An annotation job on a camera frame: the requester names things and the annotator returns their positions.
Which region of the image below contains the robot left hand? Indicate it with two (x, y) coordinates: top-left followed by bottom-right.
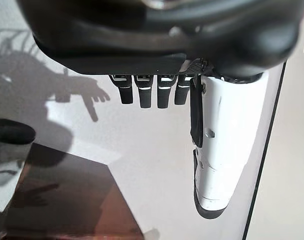
(15, 0), (304, 221)

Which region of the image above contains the glossy dark brown stool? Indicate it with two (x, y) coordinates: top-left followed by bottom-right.
(1, 142), (145, 240)

